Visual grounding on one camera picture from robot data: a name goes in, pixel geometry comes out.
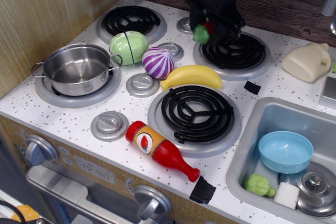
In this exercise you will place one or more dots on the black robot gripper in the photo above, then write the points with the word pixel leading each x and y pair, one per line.
pixel 223 13

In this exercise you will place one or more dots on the red toy pepper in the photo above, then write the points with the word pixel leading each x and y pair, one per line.
pixel 202 32

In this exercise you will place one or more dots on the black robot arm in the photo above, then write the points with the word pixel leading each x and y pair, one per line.
pixel 215 21

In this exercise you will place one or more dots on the silver metal pan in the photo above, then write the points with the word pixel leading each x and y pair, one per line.
pixel 79 69

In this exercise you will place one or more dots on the silver back countertop knob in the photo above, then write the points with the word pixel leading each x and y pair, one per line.
pixel 183 26

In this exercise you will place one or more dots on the silver countertop knob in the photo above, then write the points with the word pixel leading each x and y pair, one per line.
pixel 183 26
pixel 109 126
pixel 176 50
pixel 142 85

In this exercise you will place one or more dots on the silver centre countertop knob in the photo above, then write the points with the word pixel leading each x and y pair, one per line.
pixel 176 50

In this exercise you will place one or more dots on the back right black burner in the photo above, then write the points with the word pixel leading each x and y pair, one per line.
pixel 244 59

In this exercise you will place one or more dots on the black burner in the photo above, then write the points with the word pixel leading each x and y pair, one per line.
pixel 200 121
pixel 244 59
pixel 131 18

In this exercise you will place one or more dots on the yellow toy banana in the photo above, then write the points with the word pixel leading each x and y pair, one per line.
pixel 192 74

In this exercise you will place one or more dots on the purple striped toy onion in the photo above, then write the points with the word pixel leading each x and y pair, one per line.
pixel 158 62

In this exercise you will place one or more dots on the back left black burner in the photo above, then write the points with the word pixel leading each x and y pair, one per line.
pixel 131 18

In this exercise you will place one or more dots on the small black tape patch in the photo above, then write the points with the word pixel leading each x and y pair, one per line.
pixel 252 87

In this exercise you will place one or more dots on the green toy cabbage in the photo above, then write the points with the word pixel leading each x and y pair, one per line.
pixel 130 46

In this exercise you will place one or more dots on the silver middle countertop knob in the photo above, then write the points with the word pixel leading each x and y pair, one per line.
pixel 142 85

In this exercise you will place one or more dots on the front right black burner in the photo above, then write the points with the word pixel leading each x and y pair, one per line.
pixel 200 121

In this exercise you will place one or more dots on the beige toy jug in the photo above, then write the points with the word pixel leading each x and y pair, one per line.
pixel 308 62

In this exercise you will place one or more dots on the silver toy sink basin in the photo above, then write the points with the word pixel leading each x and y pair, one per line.
pixel 269 115

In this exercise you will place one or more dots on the red toy ketchup bottle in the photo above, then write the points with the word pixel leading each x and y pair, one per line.
pixel 159 149

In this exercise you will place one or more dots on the silver front countertop knob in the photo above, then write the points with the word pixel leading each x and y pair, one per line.
pixel 109 126

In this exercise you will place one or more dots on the silver faucet base block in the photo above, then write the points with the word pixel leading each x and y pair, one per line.
pixel 328 94

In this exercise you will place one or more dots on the light blue plastic bowl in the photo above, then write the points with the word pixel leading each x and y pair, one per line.
pixel 285 152

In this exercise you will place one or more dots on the black tape at edge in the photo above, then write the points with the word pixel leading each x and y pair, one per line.
pixel 203 191

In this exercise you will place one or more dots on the green toy vegetable in sink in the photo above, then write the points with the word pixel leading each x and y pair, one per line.
pixel 259 185

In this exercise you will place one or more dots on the oven clock display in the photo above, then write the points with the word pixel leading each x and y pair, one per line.
pixel 95 169

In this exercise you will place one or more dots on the right oven front knob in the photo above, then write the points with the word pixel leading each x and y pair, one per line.
pixel 153 204

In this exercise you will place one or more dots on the oven knob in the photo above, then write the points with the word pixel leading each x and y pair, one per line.
pixel 153 204
pixel 39 150

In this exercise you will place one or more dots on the white cube block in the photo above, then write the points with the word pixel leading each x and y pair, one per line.
pixel 287 195

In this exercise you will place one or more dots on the silver pot lid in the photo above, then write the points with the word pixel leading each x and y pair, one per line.
pixel 316 190

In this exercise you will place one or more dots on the left oven front knob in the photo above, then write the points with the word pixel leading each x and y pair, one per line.
pixel 39 150

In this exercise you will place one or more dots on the orange object bottom left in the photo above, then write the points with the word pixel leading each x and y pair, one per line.
pixel 28 213

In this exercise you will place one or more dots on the silver oven door handle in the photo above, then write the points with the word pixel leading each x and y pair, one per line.
pixel 71 193

